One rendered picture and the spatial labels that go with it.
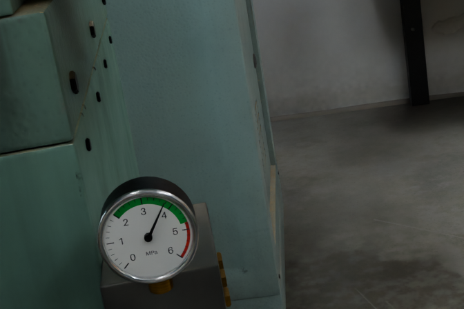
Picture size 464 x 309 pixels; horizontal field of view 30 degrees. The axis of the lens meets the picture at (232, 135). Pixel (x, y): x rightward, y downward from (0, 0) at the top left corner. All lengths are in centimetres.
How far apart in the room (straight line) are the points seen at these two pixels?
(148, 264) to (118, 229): 3
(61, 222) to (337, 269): 137
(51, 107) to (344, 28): 247
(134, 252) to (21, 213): 10
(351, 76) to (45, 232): 250
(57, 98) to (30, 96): 2
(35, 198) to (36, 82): 8
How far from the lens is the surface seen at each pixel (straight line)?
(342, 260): 197
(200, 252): 60
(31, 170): 59
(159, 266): 55
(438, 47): 307
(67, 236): 61
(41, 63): 58
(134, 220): 54
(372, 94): 307
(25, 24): 57
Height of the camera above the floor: 87
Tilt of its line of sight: 17 degrees down
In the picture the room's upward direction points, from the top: 9 degrees counter-clockwise
